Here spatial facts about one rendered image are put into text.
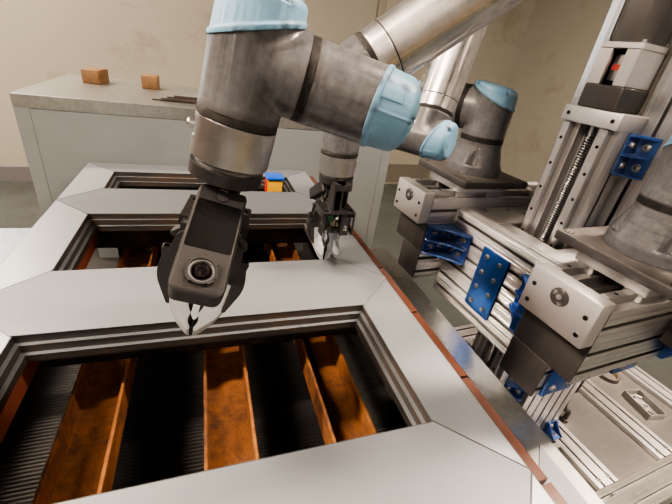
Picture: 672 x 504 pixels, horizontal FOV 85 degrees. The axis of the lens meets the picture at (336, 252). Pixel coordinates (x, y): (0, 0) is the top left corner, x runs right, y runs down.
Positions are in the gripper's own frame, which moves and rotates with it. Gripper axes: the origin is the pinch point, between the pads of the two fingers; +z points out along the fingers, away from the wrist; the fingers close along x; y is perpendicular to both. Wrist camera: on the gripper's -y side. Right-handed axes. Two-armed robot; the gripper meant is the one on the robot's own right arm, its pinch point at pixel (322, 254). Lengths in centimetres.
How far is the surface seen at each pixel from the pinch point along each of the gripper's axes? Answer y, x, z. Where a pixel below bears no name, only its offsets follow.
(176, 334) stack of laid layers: 19.8, -31.0, 2.9
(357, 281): 11.0, 4.9, 0.7
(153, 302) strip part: 13.3, -34.8, 0.6
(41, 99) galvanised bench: -71, -72, -17
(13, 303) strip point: 11, -56, 1
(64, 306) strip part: 12.7, -48.2, 0.6
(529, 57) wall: -309, 325, -65
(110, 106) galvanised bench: -71, -54, -17
